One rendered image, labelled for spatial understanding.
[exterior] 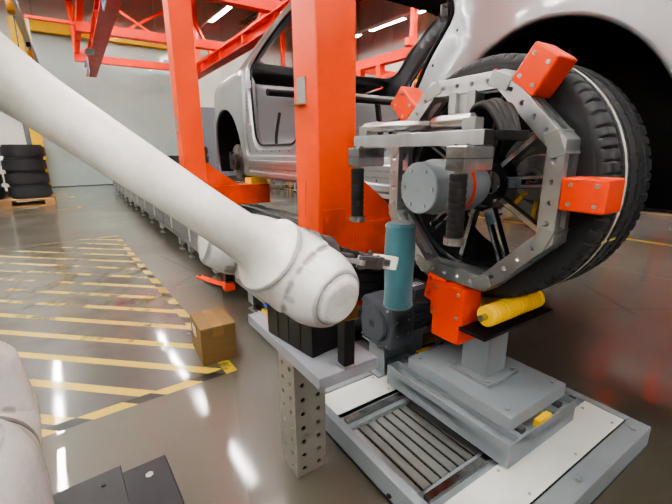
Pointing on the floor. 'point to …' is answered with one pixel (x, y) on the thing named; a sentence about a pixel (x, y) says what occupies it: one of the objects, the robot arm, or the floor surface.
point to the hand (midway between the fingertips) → (385, 261)
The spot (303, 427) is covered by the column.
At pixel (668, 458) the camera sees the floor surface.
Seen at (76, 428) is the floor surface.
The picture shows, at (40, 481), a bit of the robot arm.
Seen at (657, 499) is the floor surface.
